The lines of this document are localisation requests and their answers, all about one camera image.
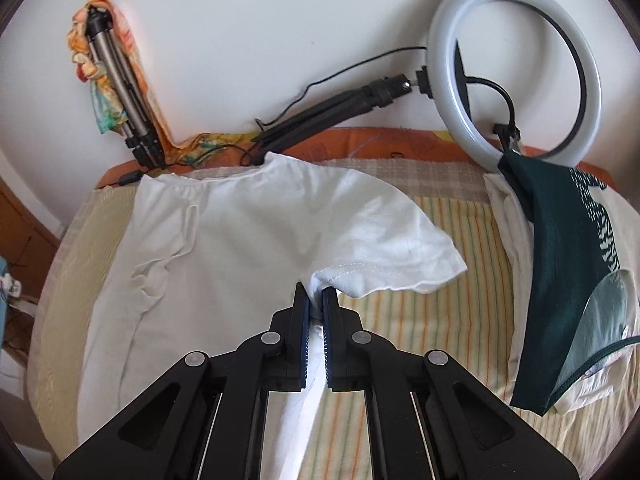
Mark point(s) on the silver folded tripod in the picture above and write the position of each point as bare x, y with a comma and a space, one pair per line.
112, 65

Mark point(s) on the yellow striped bed sheet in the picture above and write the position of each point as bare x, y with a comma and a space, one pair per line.
450, 340

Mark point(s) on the colourful floral cloth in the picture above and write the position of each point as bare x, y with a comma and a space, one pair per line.
102, 107

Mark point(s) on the dark green patterned garment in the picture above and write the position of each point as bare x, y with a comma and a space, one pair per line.
555, 270

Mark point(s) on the white garment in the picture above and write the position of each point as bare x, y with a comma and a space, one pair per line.
505, 220

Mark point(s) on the orange mattress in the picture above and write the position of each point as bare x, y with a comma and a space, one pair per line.
360, 142

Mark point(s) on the white t-shirt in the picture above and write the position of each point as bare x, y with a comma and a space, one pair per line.
240, 240

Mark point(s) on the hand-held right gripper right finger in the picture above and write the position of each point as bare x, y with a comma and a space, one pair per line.
328, 345

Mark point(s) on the wooden furniture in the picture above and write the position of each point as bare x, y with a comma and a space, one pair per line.
25, 240

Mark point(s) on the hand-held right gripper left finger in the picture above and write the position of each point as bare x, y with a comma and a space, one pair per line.
302, 340

